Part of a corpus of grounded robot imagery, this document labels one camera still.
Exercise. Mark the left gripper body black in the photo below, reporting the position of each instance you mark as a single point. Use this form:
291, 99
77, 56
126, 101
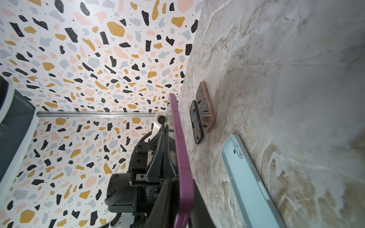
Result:
138, 166

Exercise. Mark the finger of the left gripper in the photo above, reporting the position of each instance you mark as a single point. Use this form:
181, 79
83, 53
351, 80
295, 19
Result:
163, 165

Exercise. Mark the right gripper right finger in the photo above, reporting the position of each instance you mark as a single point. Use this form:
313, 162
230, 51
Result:
200, 217

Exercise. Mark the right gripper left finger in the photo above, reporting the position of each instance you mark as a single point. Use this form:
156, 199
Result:
160, 216

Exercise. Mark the black phone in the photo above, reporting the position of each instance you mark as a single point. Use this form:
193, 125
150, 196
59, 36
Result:
186, 182
203, 107

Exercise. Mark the black phone case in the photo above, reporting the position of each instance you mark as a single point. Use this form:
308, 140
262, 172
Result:
196, 123

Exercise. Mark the light blue phone case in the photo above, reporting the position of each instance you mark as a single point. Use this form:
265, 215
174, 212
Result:
256, 206

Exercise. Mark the pink phone case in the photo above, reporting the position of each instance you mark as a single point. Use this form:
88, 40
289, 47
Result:
208, 108

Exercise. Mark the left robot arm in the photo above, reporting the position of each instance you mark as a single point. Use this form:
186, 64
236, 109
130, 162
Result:
146, 190

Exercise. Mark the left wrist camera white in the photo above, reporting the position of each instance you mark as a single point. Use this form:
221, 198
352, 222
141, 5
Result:
163, 119

